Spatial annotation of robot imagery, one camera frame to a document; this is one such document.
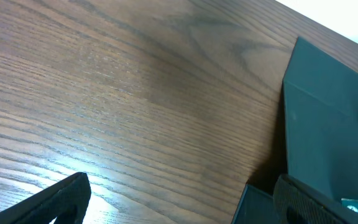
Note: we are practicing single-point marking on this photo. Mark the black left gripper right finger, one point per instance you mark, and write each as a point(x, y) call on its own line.
point(296, 202)

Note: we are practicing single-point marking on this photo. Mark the black gift box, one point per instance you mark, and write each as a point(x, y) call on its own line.
point(318, 114)

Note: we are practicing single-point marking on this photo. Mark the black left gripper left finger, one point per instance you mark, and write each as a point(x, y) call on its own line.
point(64, 202)

